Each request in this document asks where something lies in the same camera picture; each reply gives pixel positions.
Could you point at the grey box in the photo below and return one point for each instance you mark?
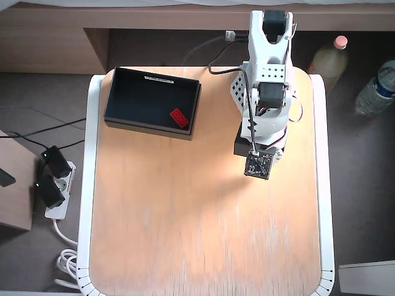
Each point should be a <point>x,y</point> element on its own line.
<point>367,279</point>

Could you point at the black rectangular bin box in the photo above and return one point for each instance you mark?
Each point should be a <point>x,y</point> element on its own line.
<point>139,98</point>

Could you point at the red lego block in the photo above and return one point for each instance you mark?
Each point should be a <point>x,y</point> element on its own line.
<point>179,117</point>

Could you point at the clear plastic water bottle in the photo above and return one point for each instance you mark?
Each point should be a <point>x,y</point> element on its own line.
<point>375,89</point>

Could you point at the flat black object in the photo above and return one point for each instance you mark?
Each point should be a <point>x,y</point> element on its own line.
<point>4,179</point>

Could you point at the brown wooden furniture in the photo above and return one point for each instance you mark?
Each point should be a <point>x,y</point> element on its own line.
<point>46,46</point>

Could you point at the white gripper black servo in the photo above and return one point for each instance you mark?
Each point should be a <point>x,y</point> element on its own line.
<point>278,155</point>

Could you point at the black wrist camera board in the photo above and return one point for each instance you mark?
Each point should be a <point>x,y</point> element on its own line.
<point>258,166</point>

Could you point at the white power strip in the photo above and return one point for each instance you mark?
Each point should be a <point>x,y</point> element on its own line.
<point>57,211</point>

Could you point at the white bed sheet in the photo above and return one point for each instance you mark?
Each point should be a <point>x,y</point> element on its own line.
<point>123,1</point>

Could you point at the black power adapter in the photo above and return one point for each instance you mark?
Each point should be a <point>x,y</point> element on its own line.
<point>47,191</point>
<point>57,161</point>

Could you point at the yellow bottle with pink cap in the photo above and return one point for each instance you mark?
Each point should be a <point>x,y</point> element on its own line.
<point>328,61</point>

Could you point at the brown cardboard box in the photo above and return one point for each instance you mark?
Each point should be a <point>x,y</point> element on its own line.
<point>15,203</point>

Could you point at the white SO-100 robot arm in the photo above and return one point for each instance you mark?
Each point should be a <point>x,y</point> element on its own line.
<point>268,58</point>

